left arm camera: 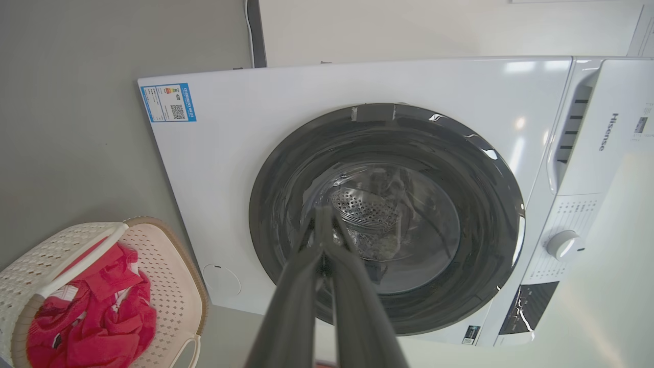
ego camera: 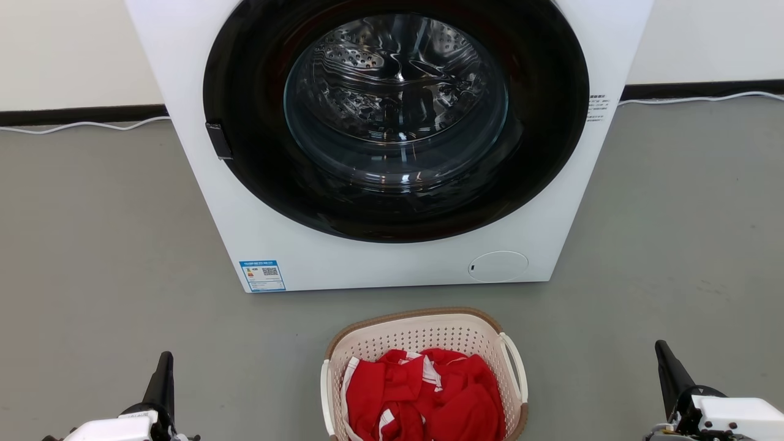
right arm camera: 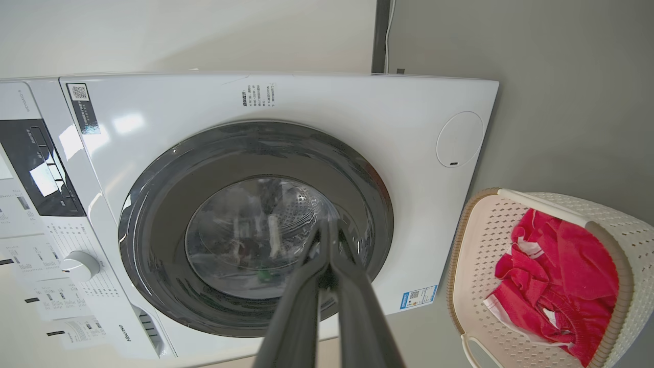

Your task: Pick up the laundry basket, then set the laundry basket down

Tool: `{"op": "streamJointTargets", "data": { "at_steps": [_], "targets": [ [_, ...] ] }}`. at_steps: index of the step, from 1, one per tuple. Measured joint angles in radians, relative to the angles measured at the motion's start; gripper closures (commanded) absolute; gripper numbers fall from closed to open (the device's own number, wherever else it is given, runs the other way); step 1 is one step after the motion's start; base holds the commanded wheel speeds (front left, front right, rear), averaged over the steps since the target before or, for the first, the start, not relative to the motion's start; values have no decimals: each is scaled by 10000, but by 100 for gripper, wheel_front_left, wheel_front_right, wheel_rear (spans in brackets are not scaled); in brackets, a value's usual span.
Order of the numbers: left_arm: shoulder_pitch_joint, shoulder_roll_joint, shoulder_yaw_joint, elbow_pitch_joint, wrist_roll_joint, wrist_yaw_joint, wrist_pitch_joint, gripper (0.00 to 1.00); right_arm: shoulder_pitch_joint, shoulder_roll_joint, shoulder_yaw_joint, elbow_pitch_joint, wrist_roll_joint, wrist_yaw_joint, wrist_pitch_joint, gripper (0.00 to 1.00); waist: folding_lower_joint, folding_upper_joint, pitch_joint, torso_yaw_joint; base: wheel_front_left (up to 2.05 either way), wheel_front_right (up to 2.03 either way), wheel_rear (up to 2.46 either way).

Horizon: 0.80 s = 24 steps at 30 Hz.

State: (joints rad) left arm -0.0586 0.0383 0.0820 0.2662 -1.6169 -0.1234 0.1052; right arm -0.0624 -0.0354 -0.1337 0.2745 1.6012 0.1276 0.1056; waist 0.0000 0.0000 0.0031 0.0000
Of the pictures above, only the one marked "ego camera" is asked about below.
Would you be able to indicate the white front-load washing machine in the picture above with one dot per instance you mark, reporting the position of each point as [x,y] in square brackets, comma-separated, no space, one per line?
[367,263]

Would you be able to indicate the black washer door latch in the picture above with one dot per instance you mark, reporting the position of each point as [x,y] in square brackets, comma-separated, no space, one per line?
[218,142]

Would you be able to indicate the cream perforated laundry basket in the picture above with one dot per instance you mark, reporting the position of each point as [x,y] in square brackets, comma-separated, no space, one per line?
[416,334]

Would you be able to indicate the blue energy label sticker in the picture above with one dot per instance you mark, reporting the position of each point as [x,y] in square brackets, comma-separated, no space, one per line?
[262,276]

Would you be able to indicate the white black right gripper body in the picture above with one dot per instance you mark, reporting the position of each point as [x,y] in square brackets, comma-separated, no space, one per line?
[729,419]

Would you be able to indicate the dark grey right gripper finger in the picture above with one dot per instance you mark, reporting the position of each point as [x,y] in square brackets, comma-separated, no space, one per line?
[672,373]

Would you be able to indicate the black round glass washer door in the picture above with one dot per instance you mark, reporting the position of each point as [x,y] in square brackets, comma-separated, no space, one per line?
[245,92]

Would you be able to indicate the red and white clothes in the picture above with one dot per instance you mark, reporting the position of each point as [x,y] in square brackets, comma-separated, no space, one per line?
[459,398]

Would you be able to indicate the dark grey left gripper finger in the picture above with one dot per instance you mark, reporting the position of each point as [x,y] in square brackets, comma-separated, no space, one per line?
[162,383]

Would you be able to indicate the small black text label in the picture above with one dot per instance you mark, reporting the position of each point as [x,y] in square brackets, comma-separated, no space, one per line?
[598,108]

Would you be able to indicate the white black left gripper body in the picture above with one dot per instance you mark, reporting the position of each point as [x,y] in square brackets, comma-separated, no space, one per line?
[116,430]

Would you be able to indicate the round white filter cover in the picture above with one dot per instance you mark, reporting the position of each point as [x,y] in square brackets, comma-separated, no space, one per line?
[497,267]

